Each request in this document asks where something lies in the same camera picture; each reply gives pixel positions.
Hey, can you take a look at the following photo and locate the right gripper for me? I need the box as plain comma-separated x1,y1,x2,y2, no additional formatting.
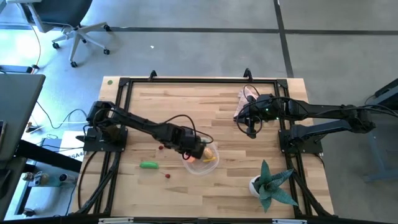
233,95,282,139

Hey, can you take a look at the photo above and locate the clear plastic tupperware container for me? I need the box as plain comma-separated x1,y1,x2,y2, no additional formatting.
182,139,220,175

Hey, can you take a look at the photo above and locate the beige folded cloth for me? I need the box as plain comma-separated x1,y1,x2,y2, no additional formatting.
233,86,261,121

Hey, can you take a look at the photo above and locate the green toy pea pod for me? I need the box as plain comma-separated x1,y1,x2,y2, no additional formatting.
139,161,160,170

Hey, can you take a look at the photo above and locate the white plant pot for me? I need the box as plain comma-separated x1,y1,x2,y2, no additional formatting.
249,175,264,199

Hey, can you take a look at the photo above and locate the green snake plant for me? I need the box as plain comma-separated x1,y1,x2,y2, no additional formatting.
253,159,299,214

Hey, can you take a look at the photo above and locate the white paper sheet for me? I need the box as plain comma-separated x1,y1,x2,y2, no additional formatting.
58,130,88,162

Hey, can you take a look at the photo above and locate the small white round device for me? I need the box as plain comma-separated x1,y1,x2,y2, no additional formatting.
58,173,77,184

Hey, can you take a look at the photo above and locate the table with blue legs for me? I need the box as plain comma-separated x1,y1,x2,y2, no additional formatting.
343,77,398,184

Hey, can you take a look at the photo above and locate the small brown bottle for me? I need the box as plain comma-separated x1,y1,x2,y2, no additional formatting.
21,171,50,187

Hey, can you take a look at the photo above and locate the grey desk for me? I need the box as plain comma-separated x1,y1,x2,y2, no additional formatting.
0,73,47,161

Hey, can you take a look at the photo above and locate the office chair with white base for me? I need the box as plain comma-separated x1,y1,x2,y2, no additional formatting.
17,0,112,68

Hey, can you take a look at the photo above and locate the black flat device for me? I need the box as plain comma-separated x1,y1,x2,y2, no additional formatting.
0,64,34,75

